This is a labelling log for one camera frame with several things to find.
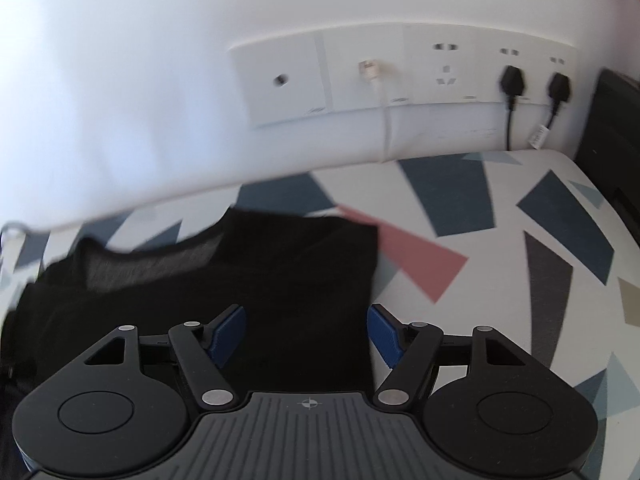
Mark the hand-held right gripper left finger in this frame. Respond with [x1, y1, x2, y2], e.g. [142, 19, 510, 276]
[81, 304, 247, 408]

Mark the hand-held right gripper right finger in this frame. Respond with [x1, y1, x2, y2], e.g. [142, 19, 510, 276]
[366, 303, 529, 408]

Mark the black knit top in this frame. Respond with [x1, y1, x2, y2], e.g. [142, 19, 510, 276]
[0, 205, 380, 461]

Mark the geometric patterned table cover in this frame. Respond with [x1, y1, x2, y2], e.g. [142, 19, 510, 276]
[0, 147, 640, 480]

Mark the black cabinet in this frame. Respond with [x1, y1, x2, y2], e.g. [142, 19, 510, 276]
[575, 66, 640, 217]

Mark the white coaxial wall plate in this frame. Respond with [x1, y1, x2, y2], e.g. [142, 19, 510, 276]
[229, 35, 329, 129]

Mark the white network wall plate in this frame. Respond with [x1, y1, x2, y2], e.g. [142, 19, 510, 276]
[320, 27, 409, 112]

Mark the white network cable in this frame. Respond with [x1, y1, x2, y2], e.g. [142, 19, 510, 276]
[357, 59, 397, 162]

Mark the white wall power socket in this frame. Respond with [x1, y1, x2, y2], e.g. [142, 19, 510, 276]
[475, 30, 540, 106]
[537, 39, 579, 107]
[402, 22, 482, 104]

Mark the black plug with tagged cable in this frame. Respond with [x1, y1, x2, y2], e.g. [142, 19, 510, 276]
[530, 72, 572, 152]

